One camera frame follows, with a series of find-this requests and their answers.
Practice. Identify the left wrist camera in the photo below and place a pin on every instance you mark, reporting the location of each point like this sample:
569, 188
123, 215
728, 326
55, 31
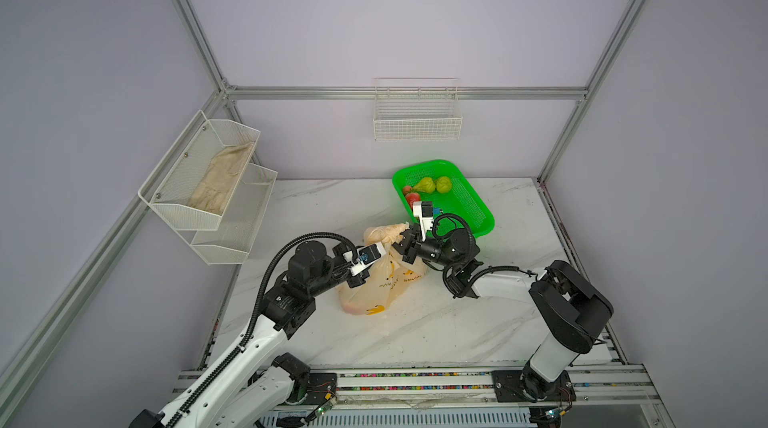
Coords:
366, 257

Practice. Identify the upper white mesh shelf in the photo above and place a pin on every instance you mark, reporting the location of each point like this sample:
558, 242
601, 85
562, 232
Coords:
175, 187

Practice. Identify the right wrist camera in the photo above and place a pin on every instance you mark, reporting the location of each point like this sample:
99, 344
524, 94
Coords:
424, 213

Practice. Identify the red fake strawberry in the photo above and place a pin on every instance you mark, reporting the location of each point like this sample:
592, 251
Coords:
412, 196

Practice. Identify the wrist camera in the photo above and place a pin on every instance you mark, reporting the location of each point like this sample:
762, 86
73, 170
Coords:
424, 213
366, 257

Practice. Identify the green plastic basket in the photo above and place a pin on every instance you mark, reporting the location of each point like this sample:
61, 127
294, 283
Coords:
462, 199

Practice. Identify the folded beige bags in shelf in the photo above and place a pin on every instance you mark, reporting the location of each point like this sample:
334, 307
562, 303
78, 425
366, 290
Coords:
220, 179

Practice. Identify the green fake pear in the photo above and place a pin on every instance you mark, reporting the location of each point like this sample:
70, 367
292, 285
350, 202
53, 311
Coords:
426, 185

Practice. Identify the green fake round fruit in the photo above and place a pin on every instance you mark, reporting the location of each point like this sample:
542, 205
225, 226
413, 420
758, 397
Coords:
443, 184

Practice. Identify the lower white mesh shelf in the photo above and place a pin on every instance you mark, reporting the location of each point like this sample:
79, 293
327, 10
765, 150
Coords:
232, 242

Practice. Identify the white mesh shelf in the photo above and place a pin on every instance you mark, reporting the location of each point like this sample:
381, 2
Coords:
232, 242
175, 187

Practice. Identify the beige plastic bag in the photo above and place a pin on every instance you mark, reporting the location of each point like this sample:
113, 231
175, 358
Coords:
389, 277

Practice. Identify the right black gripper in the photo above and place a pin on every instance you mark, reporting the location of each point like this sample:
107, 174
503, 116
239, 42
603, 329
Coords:
412, 245

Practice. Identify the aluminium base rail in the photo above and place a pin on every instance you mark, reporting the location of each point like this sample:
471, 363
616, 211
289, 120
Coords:
295, 395

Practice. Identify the white wire wall basket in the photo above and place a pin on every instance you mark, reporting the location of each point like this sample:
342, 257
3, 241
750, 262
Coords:
416, 109

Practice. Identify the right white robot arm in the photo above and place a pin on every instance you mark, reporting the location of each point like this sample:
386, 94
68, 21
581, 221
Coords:
574, 311

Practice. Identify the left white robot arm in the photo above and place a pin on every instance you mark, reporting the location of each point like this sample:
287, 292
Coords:
240, 362

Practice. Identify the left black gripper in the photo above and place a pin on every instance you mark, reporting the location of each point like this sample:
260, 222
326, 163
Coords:
357, 279

